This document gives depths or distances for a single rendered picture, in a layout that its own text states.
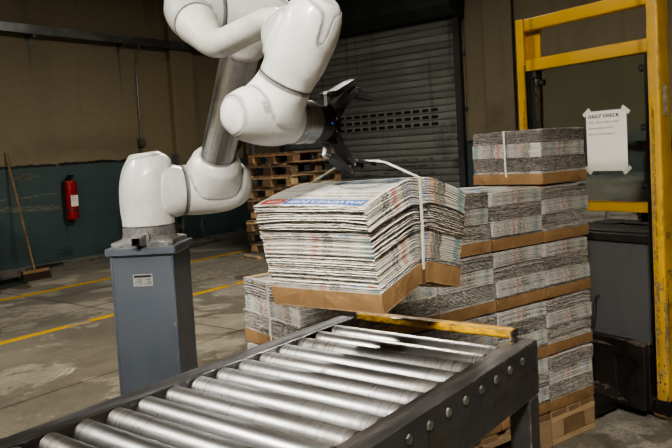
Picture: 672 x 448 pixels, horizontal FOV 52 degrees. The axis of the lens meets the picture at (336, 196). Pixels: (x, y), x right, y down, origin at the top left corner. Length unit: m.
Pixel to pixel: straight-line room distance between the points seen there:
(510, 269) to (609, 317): 0.98
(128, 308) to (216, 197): 0.41
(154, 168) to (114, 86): 7.69
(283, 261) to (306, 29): 0.52
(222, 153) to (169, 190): 0.19
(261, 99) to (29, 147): 7.89
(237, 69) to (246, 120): 0.66
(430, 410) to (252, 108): 0.59
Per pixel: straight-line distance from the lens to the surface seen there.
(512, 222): 2.73
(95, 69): 9.62
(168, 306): 2.07
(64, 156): 9.25
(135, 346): 2.13
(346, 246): 1.34
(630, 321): 3.56
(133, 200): 2.07
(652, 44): 3.23
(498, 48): 9.45
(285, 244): 1.44
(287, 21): 1.21
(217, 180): 2.06
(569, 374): 3.12
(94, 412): 1.36
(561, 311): 3.00
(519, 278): 2.79
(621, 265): 3.53
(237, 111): 1.21
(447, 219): 1.56
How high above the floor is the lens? 1.23
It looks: 3 degrees down
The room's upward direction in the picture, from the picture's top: 3 degrees counter-clockwise
